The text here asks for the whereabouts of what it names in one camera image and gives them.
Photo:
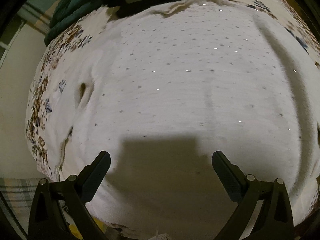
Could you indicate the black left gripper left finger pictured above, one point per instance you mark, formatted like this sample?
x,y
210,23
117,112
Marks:
x,y
47,220

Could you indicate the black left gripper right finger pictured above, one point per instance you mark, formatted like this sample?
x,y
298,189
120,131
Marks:
x,y
275,219

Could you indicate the white dotted knit garment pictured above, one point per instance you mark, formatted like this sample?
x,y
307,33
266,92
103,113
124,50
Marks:
x,y
175,99

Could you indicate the grey plaid cloth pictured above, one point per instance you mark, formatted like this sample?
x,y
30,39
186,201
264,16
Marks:
x,y
19,192

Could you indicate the floral fleece bed blanket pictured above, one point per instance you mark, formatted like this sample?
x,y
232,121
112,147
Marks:
x,y
47,97

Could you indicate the dark green velvet pillow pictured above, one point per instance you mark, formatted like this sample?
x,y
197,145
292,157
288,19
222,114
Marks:
x,y
69,12

